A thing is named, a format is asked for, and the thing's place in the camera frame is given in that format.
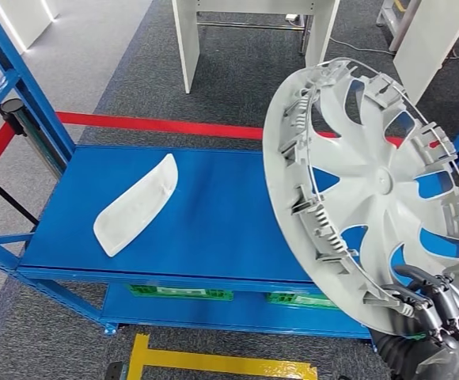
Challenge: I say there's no grey plastic hubcap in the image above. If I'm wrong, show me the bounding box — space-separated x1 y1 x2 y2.
262 56 459 336

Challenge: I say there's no blue steel shelf rack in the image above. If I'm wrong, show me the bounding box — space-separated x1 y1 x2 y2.
0 0 459 341

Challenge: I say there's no white plastic cover part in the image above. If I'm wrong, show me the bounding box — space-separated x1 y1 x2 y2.
93 153 179 258

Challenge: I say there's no green plastic crate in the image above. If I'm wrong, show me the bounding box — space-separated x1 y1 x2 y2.
265 291 340 311
126 283 234 302

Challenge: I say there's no white desk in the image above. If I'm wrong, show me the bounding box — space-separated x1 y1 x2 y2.
392 0 459 105
171 0 340 96

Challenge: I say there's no grey step ladder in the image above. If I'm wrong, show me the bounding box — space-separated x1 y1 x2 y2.
377 0 411 52

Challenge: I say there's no white floor cable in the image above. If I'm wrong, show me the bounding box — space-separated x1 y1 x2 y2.
328 36 459 64

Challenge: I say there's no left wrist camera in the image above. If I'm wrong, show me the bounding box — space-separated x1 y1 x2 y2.
105 360 129 380

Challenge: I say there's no black strap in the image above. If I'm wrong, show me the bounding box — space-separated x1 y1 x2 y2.
0 177 39 226

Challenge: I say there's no black barrier post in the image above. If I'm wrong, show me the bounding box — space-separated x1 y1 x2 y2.
0 97 68 178

